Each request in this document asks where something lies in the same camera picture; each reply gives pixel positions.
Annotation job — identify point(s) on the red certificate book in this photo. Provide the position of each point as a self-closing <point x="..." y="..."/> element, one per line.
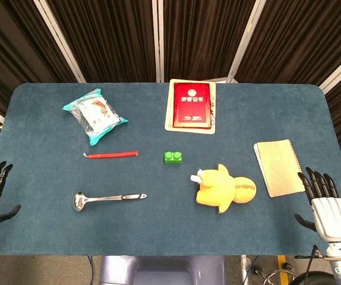
<point x="213" y="101"/>

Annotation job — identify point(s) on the red certificate booklet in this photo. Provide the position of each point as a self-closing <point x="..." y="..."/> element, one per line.
<point x="192" y="105"/>

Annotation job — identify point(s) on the black round stool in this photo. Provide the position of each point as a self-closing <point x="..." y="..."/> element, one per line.
<point x="311" y="279"/>

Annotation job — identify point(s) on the blue table cloth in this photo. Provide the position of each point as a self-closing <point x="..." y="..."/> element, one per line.
<point x="170" y="225"/>

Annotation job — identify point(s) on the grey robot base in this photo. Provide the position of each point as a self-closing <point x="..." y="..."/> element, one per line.
<point x="163" y="270"/>

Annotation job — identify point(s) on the yellow plush toy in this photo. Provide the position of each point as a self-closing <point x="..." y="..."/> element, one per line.
<point x="218" y="190"/>

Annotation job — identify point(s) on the teal clear snack bag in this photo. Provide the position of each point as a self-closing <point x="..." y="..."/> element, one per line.
<point x="94" y="115"/>

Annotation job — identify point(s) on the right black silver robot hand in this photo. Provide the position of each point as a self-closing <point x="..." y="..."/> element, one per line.
<point x="331" y="216"/>

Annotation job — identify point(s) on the green toy building brick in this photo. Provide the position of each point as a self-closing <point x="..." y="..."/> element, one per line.
<point x="173" y="157"/>

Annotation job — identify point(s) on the red sausage stick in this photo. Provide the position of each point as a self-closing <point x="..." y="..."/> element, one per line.
<point x="111" y="155"/>

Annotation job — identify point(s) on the cream spiral notebook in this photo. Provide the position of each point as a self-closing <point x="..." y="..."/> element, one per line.
<point x="279" y="167"/>

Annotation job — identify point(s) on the dark brown curtain panel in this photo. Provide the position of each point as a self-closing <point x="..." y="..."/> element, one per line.
<point x="203" y="38"/>
<point x="301" y="38"/>
<point x="111" y="38"/>
<point x="16" y="53"/>

